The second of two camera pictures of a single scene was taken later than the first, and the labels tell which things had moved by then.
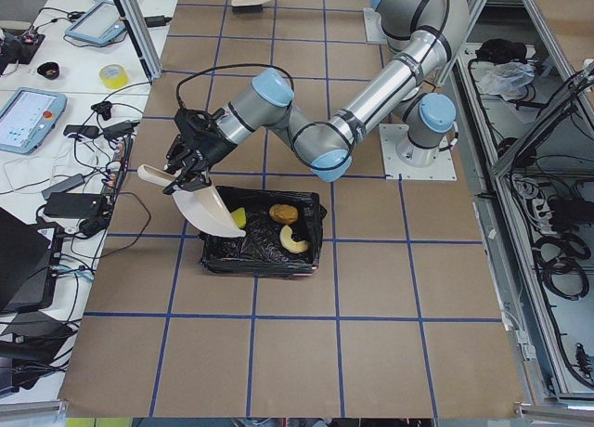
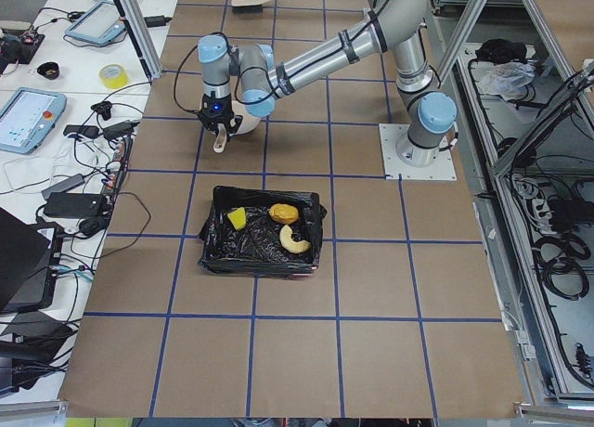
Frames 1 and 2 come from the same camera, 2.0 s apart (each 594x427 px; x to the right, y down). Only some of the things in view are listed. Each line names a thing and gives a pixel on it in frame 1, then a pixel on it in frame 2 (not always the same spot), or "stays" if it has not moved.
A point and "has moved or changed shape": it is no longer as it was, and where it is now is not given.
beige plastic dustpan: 200,205 has moved or changed shape
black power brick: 74,205 stays
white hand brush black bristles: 250,5 stays
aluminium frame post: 140,26 stays
